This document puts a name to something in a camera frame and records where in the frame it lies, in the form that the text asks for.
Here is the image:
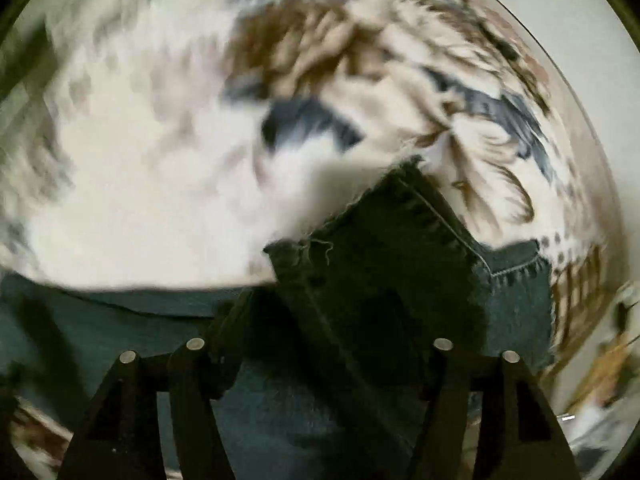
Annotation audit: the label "floral and checked bed blanket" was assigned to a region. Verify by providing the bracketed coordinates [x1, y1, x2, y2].
[1, 0, 639, 479]

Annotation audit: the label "dark blue denim jeans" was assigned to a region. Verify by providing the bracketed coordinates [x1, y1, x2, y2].
[1, 164, 554, 479]

